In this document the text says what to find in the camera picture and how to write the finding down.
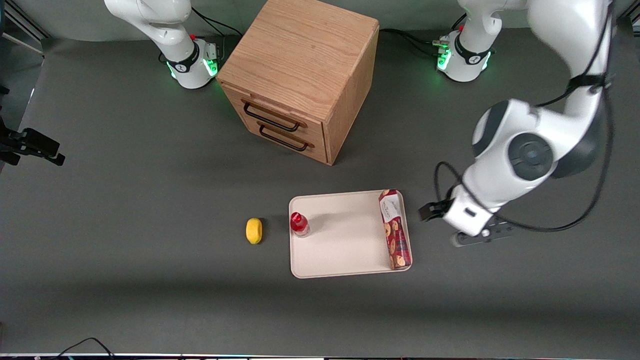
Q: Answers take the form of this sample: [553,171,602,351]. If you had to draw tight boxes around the yellow lemon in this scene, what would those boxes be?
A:
[245,217,263,245]

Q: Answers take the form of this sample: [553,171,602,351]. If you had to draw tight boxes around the black cable at left arm base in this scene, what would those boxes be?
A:
[379,14,468,57]

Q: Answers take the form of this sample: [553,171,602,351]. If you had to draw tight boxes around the short black drawer handle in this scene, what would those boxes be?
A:
[258,125,309,153]

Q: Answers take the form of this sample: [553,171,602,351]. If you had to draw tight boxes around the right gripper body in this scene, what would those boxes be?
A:
[0,116,24,167]

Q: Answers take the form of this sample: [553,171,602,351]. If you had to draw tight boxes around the long black drawer handle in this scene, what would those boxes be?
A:
[243,102,301,134]

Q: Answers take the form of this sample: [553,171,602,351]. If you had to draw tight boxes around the small red-capped bottle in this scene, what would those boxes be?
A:
[290,212,310,238]

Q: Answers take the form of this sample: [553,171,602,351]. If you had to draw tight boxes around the wooden drawer cabinet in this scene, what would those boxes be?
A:
[216,0,380,166]

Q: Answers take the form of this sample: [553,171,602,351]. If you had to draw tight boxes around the aluminium frame rail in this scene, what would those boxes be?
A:
[0,0,52,56]

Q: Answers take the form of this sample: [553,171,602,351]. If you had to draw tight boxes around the beige plastic tray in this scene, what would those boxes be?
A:
[288,189,414,279]

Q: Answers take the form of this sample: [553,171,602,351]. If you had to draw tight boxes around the thin black cable loop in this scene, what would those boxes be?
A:
[54,337,116,359]

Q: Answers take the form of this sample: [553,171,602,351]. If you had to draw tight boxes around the black cable at right arm base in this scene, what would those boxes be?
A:
[190,6,244,56]

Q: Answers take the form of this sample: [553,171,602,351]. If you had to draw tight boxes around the black cable at arm base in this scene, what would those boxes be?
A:
[190,6,244,56]
[379,14,468,57]

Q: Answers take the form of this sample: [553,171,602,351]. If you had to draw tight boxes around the red cookie box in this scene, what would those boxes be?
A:
[378,188,413,271]

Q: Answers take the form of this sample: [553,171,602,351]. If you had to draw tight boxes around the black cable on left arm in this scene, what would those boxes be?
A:
[433,0,617,234]

